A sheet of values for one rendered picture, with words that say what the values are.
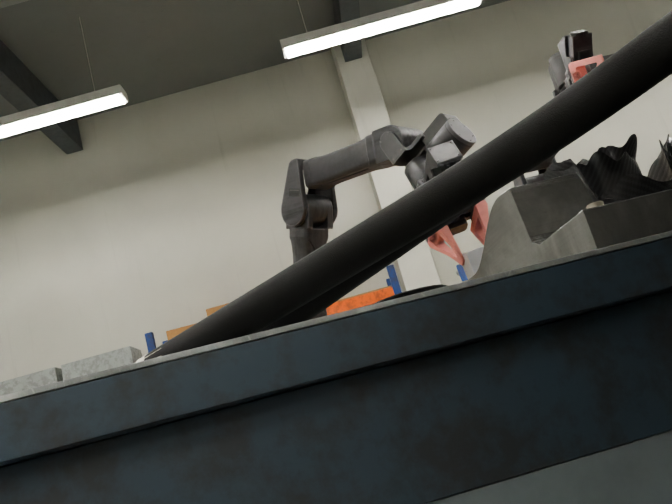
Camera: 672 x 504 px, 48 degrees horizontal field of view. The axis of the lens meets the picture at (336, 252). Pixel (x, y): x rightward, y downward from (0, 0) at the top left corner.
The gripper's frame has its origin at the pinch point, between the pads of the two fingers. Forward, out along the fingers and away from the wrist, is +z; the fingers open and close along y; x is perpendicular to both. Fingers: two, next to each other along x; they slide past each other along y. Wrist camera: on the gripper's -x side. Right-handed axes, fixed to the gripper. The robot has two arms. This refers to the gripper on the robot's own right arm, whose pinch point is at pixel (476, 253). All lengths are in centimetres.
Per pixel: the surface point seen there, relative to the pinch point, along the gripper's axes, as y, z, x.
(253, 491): -43, 38, -49
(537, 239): -7.5, 18.9, -31.7
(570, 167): 0.1, 12.7, -32.9
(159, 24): 7, -466, 293
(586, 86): -16, 28, -64
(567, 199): -2.1, 16.0, -32.3
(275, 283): -37, 25, -50
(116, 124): -53, -501, 414
